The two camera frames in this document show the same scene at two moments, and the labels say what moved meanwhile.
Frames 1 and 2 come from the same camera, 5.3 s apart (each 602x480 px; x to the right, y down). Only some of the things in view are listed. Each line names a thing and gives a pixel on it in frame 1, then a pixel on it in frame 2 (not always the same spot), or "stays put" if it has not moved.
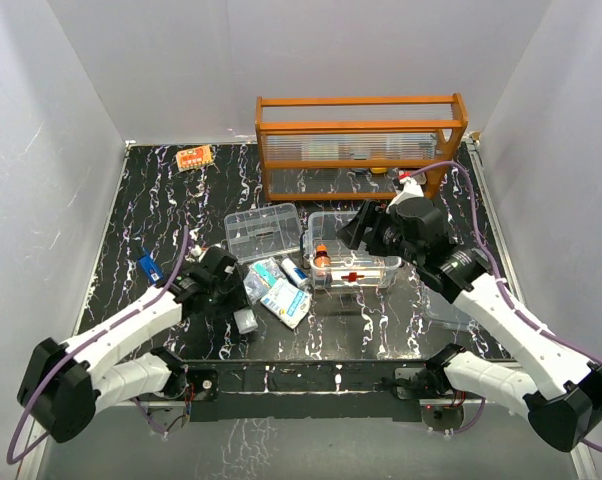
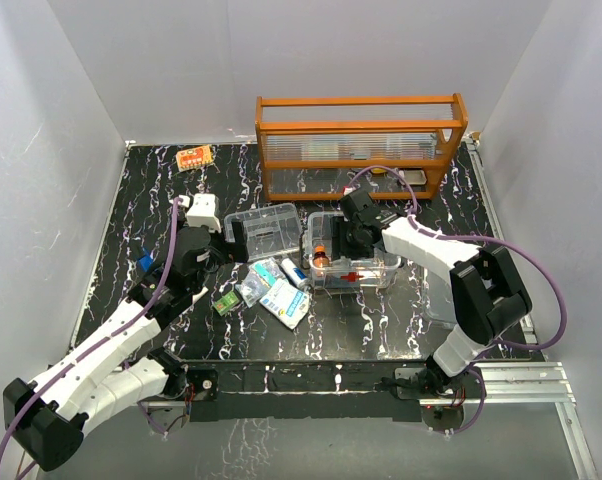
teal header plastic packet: x=268 y=270 stays put
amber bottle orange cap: x=321 y=260 stays put
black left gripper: x=238 y=299 to x=231 y=251
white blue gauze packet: x=288 y=302 stays put
